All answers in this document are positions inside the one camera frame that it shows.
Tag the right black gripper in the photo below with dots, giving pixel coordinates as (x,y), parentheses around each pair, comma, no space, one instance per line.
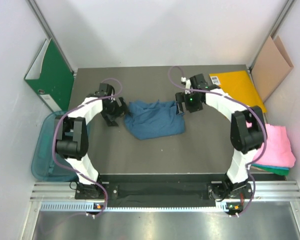
(180,97)

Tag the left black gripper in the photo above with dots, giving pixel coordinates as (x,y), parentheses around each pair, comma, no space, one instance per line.
(122,109)

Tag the blue t shirt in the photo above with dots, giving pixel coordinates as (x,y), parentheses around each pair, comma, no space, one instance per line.
(154,120)

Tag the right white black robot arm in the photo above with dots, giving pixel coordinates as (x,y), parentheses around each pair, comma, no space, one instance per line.
(247,127)

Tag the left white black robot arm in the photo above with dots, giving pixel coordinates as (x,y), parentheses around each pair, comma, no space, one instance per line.
(71,138)

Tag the yellow padded envelope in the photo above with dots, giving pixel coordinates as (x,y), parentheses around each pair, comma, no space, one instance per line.
(239,86)

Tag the teal transparent plastic bin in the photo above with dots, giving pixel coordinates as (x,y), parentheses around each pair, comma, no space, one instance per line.
(43,167)

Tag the brown cardboard folder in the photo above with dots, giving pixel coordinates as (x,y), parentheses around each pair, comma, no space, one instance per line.
(272,66)

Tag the pink folded t shirt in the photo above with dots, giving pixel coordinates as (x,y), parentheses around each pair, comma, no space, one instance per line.
(278,152)

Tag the green folded t shirt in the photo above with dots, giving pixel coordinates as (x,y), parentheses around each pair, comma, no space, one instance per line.
(277,171)

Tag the green ring binder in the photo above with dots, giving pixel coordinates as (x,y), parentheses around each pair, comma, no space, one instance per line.
(50,78)

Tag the grey slotted cable duct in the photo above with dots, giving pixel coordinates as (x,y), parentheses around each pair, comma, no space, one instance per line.
(94,207)

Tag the right aluminium corner post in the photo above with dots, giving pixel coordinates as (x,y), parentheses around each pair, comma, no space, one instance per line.
(279,21)

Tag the aluminium corner post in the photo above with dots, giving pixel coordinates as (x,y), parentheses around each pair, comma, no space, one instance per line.
(33,5)
(279,21)

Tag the aluminium front rail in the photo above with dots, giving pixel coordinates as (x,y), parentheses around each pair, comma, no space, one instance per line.
(271,213)

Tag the left aluminium corner post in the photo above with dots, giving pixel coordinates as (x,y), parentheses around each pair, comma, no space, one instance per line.
(33,5)

